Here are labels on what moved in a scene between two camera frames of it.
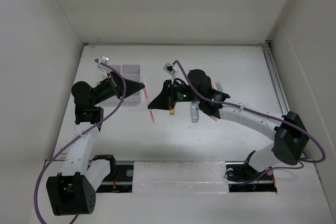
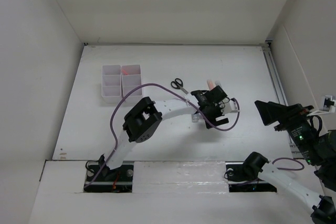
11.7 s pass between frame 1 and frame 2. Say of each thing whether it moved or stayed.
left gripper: moved
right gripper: moved
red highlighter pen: moved
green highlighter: stayed
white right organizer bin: stayed
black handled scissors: stayed
